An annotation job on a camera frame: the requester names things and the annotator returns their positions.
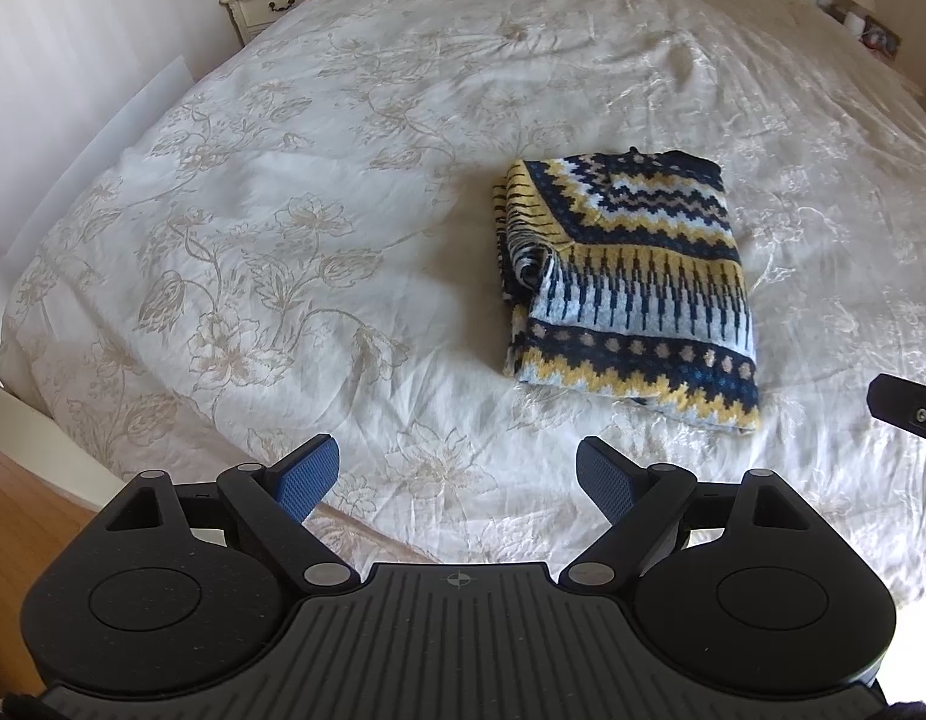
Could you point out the cream nightstand with drawer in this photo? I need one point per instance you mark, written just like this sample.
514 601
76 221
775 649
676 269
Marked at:
275 4

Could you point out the cream floral bedspread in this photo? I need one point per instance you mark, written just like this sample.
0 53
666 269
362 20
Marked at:
343 255

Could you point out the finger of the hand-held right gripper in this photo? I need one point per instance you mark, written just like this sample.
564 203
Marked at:
907 405

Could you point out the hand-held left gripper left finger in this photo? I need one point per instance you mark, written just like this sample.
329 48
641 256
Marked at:
307 476

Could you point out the navy yellow patterned knit sweater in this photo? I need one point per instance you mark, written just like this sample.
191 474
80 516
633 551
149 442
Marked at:
635 277

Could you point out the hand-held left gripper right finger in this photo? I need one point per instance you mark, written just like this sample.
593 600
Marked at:
607 476

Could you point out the white jar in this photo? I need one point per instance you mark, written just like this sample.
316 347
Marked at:
853 22

